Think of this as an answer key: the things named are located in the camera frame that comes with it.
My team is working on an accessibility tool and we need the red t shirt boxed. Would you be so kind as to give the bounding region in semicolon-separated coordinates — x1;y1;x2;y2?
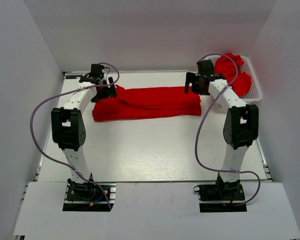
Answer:
92;85;202;122

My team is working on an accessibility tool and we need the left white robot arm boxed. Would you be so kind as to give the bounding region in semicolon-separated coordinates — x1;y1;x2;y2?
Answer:
51;62;117;200

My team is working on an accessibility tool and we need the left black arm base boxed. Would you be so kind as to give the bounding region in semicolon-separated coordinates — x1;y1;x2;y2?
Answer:
62;178;116;212

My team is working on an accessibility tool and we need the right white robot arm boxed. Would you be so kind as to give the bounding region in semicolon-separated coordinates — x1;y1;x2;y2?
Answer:
184;59;259;200

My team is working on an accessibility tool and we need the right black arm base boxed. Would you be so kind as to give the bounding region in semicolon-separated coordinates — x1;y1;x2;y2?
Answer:
193;184;247;213

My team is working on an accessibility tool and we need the red t shirts pile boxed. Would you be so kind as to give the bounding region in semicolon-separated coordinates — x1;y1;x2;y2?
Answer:
214;53;252;97

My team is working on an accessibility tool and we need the blue table label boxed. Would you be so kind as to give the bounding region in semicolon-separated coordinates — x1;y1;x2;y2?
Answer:
65;75;82;79

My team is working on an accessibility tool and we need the white plastic basket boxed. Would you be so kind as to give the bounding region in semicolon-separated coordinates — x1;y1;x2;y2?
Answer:
204;54;262;103

